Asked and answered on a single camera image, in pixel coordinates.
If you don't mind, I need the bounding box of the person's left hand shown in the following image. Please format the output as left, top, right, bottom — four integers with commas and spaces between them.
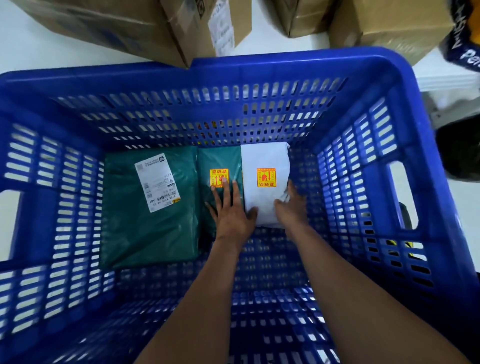
205, 178, 259, 245

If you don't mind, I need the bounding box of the person's right hand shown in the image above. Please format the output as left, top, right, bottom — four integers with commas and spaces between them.
273, 179, 310, 236

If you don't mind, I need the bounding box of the white parcel yellow sticker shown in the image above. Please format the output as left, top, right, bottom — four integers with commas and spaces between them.
240, 141, 292, 230

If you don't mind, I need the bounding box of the person's right forearm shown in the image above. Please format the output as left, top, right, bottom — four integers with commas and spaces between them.
286, 223, 472, 364

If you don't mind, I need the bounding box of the person's left forearm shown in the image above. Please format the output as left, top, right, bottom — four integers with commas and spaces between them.
134, 235, 244, 364

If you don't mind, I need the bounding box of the small green parcel yellow sticker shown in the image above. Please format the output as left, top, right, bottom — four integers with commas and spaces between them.
196, 146, 245, 249

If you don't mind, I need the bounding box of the large green parcel white label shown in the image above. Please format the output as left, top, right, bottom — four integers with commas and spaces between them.
99, 146, 202, 271

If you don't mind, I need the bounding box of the blue plastic perforated crate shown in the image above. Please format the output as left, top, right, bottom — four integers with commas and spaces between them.
0, 46, 480, 364

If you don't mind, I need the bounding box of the black rounded object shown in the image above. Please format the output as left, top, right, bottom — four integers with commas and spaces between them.
434, 114, 480, 183

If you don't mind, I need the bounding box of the small brown cardboard box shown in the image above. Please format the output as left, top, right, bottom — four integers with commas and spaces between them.
264, 0, 339, 38

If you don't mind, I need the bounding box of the large cardboard box white label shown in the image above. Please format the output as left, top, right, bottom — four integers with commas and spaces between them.
9, 0, 253, 69

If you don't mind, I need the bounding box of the plain brown cardboard box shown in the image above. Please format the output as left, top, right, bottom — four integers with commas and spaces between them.
328, 0, 457, 67

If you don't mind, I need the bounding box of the dark blue printed bag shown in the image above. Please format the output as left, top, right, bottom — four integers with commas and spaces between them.
438, 0, 480, 73

